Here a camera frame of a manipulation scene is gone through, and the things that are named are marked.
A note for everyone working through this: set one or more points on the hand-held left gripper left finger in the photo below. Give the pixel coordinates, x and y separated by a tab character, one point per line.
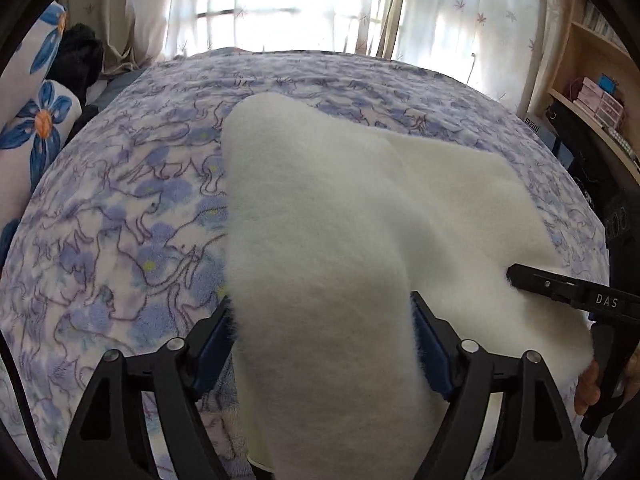
215	342

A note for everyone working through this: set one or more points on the row of books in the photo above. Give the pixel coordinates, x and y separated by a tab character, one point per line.
600	20

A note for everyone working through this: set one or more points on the white fleece garment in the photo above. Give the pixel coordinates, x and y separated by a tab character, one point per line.
325	235

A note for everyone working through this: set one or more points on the wooden shelf unit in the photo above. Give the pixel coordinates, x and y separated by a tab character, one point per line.
590	60

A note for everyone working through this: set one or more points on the white floral sheer curtain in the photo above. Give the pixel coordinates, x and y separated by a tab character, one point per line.
160	5
475	20

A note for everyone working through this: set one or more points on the black box device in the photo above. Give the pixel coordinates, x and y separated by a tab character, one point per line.
567	127

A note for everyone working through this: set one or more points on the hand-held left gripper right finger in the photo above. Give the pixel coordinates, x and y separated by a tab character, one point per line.
431	352

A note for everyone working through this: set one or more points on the purple cat print blanket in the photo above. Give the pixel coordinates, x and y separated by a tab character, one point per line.
125	210

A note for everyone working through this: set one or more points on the person's right hand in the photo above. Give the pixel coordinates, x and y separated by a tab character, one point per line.
587	387

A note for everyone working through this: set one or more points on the pink mini drawer organizer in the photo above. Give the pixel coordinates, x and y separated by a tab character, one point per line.
602	105

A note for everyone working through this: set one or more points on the dark clothes pile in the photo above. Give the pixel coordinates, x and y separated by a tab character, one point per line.
77	60

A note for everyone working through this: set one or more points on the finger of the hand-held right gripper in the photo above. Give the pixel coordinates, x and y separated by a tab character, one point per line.
540	282

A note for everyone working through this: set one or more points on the white cardboard box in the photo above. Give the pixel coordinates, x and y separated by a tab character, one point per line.
534	125

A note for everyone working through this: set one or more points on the small blue box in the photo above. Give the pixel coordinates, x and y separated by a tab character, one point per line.
608	83

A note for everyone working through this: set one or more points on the blue flower pillow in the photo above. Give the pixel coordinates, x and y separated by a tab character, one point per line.
35	120

